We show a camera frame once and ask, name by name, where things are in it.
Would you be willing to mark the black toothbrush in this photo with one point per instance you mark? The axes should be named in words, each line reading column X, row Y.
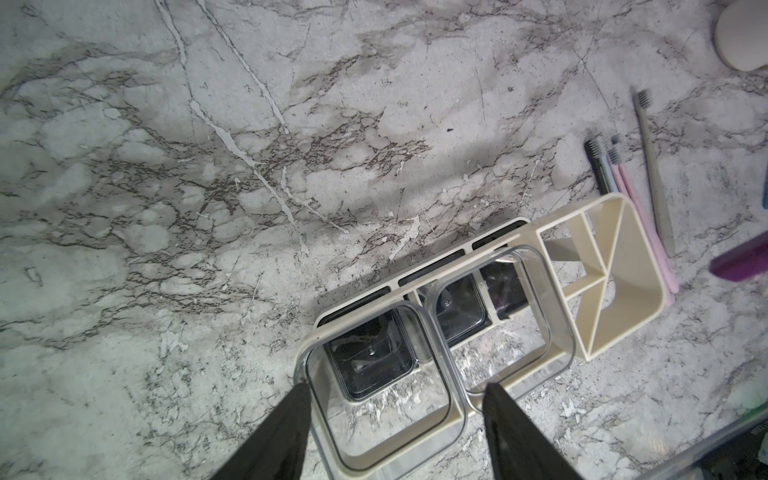
column 594, row 152

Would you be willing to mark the iridescent purple blue spoon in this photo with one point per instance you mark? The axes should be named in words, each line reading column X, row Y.
column 765, row 194

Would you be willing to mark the cream toothbrush holder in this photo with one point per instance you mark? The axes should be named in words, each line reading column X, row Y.
column 598, row 252

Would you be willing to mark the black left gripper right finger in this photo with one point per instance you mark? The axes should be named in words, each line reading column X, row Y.
column 518, row 449

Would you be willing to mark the grey toothbrush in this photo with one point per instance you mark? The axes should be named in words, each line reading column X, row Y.
column 662, row 216

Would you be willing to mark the white mug red inside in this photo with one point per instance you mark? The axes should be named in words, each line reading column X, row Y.
column 741, row 35

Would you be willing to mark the light blue toothbrush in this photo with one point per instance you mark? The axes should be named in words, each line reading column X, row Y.
column 605, row 166

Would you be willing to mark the purple toothbrush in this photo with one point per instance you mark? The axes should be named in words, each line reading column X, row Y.
column 742, row 262

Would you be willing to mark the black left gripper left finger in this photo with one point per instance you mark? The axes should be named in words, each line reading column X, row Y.
column 277, row 448

